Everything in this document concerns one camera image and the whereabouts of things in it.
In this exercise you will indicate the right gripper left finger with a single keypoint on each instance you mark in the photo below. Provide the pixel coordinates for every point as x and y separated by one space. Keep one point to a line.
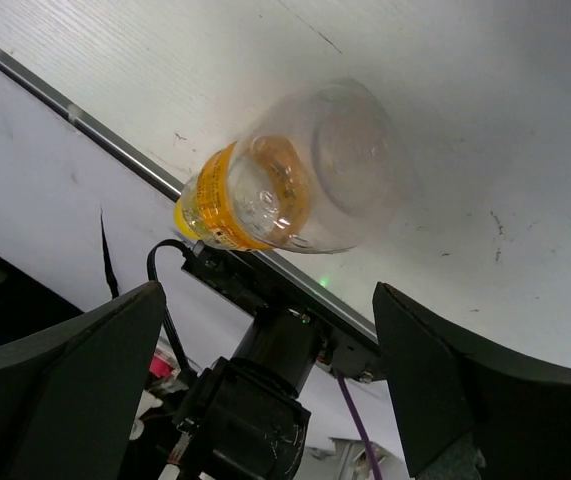
69 393

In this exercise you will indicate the orange label yellow cap bottle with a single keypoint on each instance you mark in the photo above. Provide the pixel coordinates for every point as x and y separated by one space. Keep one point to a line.
320 172

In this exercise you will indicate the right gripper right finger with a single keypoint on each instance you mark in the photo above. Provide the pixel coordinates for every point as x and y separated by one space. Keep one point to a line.
465 406

